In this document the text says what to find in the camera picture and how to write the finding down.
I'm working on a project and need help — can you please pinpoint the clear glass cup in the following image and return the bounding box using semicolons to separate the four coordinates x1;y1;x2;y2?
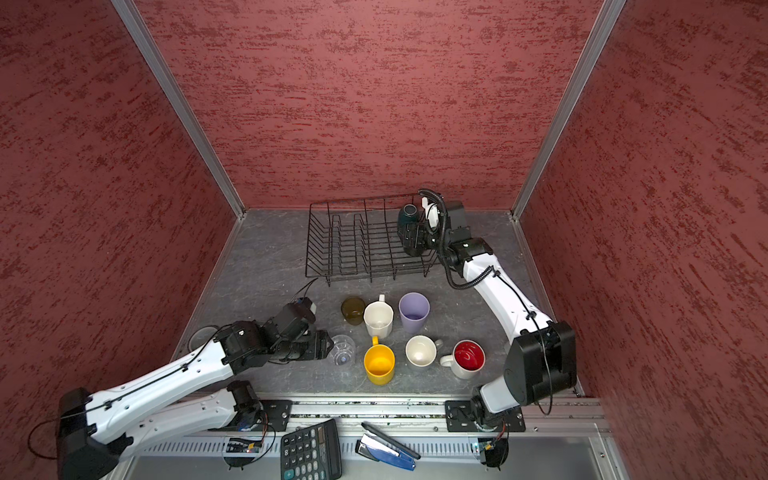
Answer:
327;334;356;367

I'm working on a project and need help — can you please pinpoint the black mug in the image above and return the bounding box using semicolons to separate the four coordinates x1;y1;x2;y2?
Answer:
398;230;433;257

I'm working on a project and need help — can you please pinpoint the dark green ceramic mug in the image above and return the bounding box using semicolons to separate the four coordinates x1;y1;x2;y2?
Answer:
397;203;420;236

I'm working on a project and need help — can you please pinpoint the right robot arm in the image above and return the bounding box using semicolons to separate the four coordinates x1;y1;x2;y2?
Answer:
421;191;577;428

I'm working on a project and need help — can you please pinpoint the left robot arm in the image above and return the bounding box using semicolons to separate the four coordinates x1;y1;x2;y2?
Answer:
56;297;334;479

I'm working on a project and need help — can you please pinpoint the olive green glass cup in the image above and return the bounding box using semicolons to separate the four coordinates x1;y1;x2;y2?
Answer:
340;297;366;326

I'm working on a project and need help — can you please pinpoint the yellow mug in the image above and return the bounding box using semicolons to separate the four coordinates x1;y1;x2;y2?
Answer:
363;336;396;386

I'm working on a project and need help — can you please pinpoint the white ceramic mug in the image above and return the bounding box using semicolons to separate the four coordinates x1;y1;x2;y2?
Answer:
363;294;394;340

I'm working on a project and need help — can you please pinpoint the lilac plastic cup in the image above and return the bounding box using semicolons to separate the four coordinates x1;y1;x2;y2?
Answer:
398;292;431;334

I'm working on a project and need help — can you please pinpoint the cream white mug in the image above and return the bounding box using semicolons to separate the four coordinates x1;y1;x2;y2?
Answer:
405;335;443;368

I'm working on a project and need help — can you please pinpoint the black calculator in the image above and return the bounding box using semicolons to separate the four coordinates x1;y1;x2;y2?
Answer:
279;419;342;480

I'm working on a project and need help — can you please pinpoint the blue black stapler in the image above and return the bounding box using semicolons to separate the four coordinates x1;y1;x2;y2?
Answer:
355;422;422;471

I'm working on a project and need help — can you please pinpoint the left circuit board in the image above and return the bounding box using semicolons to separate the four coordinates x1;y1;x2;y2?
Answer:
225;438;263;456

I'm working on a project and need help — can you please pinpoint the circuit board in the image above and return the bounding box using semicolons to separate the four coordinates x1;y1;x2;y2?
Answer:
479;438;509;470
225;438;263;456

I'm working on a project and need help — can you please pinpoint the white mug red inside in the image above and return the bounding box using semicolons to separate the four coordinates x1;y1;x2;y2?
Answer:
439;340;486;380

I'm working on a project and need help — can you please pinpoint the right circuit board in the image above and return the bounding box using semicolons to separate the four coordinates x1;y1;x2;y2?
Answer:
479;438;509;470

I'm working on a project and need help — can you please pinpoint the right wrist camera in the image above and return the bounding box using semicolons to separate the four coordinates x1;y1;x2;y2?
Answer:
422;198;440;232

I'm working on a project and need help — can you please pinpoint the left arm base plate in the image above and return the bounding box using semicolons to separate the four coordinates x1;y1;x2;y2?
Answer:
239;400;293;432

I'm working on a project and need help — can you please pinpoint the black wire dish rack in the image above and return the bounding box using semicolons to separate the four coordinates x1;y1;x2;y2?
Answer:
304;193;437;284

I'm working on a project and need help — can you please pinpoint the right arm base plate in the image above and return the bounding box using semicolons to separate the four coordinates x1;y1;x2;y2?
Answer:
444;398;526;433

